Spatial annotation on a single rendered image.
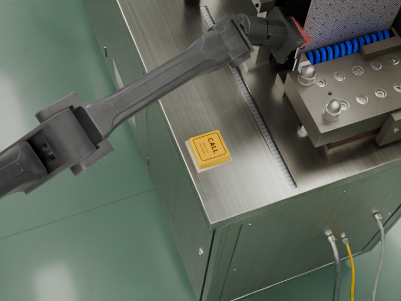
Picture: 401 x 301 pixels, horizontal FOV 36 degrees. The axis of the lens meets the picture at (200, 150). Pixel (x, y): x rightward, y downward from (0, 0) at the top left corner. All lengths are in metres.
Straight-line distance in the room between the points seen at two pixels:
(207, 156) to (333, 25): 0.38
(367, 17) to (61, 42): 1.61
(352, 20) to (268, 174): 0.37
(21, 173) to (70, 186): 1.43
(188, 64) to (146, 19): 0.52
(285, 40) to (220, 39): 0.17
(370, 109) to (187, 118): 0.40
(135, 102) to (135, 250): 1.28
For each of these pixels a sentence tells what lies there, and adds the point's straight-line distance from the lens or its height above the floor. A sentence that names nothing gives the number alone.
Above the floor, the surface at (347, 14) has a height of 1.12.
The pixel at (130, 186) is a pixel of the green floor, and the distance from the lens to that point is 2.30.
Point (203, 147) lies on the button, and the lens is 1.32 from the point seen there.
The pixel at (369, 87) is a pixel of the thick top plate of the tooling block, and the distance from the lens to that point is 1.34.
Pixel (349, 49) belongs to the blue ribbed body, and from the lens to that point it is 1.38.
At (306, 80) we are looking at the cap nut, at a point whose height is 1.05.
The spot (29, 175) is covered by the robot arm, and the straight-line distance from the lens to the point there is 0.90.
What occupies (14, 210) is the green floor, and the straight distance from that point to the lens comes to 2.32.
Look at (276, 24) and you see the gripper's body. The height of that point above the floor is 1.15.
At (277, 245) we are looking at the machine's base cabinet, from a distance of 1.63.
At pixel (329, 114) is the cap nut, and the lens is 1.25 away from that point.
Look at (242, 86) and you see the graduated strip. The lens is 1.44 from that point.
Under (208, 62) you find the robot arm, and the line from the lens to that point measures 1.07.
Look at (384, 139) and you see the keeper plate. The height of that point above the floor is 0.94.
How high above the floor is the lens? 2.07
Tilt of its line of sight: 61 degrees down
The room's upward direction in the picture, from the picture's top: 6 degrees clockwise
